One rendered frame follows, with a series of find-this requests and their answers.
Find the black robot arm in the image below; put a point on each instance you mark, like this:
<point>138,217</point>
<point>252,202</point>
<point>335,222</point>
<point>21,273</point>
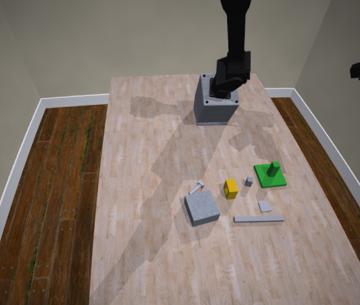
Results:
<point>238,65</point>

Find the grey square-head bolt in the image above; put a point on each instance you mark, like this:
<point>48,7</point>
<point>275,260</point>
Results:
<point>200,185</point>

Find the yellow square nut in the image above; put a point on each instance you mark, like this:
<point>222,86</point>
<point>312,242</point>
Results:
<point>230,189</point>

